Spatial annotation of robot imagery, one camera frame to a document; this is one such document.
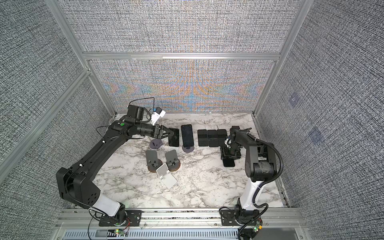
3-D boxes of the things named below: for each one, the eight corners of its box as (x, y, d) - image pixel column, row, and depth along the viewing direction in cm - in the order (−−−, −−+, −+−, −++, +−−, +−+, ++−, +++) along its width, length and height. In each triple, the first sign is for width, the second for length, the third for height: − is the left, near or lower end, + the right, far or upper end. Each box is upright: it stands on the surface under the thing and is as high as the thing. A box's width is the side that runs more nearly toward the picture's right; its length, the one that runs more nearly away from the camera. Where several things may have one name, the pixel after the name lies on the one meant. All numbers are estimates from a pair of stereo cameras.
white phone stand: (167, 189, 84) (165, 182, 76) (159, 177, 89) (155, 169, 80) (176, 183, 87) (175, 175, 78) (167, 170, 91) (165, 162, 83)
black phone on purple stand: (184, 151, 99) (183, 138, 88) (182, 138, 106) (181, 125, 95) (193, 150, 100) (194, 137, 89) (191, 137, 107) (191, 124, 95)
